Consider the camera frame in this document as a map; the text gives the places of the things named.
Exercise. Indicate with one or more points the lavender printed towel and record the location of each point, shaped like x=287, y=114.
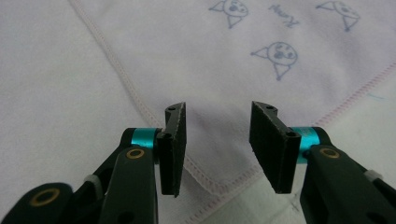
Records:
x=93, y=77

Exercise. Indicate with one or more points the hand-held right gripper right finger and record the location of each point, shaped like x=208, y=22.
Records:
x=274, y=152

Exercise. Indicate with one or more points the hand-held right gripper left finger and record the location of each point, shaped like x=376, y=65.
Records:
x=172, y=155

